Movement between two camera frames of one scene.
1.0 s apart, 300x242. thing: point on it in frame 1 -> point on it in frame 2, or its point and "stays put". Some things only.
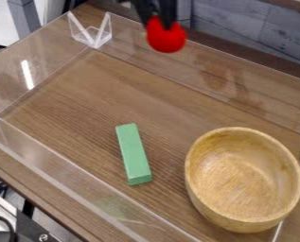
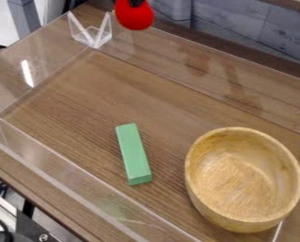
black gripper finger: [167, 12] -> [135, 3]
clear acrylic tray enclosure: [160, 146] stays put
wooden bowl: [242, 180] stays put
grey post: [24, 16] stays put
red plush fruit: [164, 40] -> [135, 18]
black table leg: [28, 208] stays put
